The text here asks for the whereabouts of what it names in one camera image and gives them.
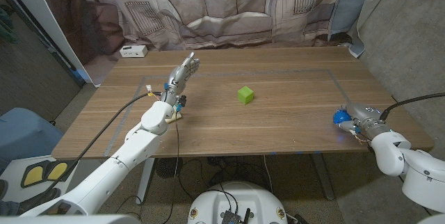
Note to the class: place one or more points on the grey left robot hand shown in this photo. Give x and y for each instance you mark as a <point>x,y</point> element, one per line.
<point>177,79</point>

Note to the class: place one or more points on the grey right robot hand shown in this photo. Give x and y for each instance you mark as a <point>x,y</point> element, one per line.
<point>365,112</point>

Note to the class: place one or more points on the blue spiky stress ball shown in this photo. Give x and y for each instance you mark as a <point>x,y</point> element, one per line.
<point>340,116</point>

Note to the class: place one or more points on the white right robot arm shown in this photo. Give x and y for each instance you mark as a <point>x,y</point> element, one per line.
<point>393,151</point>

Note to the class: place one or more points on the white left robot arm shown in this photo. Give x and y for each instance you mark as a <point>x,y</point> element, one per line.
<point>132,147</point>

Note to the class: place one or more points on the yellow sponge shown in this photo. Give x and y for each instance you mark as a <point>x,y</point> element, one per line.
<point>175,118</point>

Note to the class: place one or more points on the green cube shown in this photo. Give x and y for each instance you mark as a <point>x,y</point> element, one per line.
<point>245,95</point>

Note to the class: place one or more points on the white power strip box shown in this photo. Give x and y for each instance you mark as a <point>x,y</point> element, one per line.
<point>133,51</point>

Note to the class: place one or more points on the grey table leg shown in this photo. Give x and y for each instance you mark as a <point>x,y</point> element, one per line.
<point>323,175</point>

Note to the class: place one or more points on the printed sofa backdrop cloth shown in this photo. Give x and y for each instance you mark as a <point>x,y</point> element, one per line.
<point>222,8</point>

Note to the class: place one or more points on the round black floor device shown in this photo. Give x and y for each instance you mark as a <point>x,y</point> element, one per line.
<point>168,167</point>

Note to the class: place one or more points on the white table leg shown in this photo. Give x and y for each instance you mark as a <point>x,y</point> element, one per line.
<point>147,178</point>

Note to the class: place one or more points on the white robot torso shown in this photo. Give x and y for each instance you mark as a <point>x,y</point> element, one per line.
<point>236,199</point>

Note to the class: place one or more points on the black computer on torso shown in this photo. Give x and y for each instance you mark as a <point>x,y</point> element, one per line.
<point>231,217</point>

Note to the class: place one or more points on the white partition board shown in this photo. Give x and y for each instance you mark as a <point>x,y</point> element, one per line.
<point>34,8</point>

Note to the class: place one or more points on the black yellow foot pedal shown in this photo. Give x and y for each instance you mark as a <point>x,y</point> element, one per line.
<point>33,176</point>

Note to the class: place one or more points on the white floor platform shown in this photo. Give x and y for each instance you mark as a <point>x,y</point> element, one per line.
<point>12,172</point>

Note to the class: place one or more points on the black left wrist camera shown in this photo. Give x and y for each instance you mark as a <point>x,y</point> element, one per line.
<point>181,101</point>

